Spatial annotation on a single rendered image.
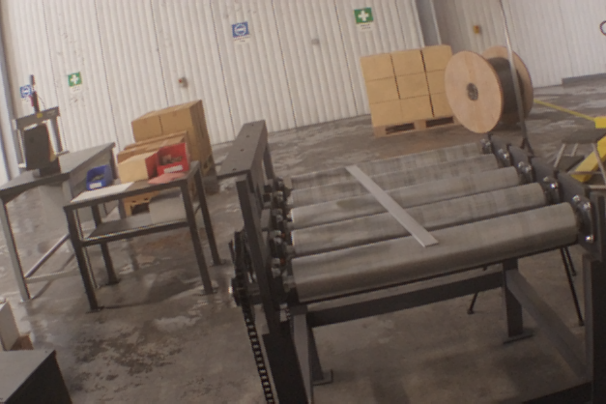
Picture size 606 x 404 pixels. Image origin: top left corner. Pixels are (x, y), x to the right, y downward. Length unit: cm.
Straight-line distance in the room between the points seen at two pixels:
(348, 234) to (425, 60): 769
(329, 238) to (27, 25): 1149
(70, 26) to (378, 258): 1144
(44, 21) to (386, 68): 632
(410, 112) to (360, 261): 798
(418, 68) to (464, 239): 792
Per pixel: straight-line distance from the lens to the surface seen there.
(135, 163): 524
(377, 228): 228
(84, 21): 1306
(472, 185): 261
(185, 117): 953
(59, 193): 666
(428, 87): 994
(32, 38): 1338
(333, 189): 286
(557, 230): 208
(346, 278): 199
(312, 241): 228
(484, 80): 885
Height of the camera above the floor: 148
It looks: 13 degrees down
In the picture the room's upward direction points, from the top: 11 degrees counter-clockwise
